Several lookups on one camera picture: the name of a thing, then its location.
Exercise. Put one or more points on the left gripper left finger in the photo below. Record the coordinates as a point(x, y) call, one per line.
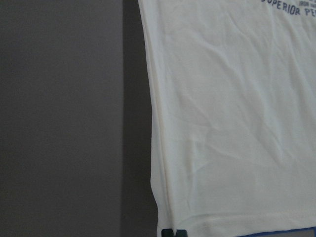
point(167, 233)

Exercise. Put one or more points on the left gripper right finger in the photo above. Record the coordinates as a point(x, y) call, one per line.
point(181, 233)

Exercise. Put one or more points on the beige long sleeve shirt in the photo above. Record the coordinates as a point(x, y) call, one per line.
point(233, 92)

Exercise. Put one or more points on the brown paper table cover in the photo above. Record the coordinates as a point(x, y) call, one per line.
point(75, 120)

